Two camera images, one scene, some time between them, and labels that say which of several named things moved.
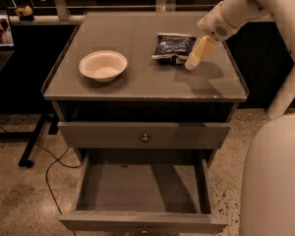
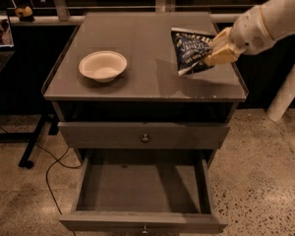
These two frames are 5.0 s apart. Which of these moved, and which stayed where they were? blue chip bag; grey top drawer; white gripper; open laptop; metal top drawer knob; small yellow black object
Moved: white gripper; blue chip bag
Stayed: grey top drawer; metal top drawer knob; small yellow black object; open laptop
